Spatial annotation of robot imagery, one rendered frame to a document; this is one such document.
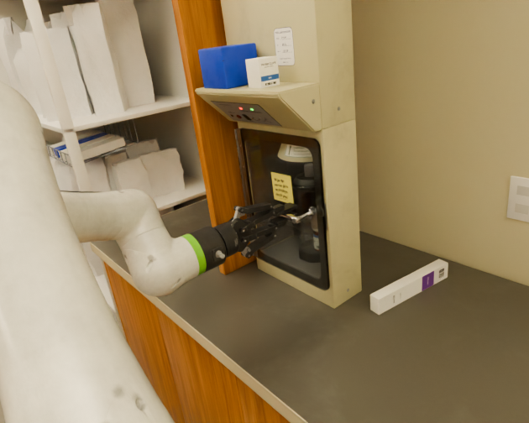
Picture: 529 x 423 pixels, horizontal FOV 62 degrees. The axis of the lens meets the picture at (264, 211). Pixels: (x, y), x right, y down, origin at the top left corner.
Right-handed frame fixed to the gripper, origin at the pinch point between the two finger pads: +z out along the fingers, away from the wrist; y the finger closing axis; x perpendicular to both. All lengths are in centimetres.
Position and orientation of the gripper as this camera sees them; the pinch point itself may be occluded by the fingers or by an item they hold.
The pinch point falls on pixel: (284, 213)
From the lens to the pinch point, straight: 108.9
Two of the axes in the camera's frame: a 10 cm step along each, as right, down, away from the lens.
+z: 7.7, -3.3, 5.5
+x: -6.3, -2.2, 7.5
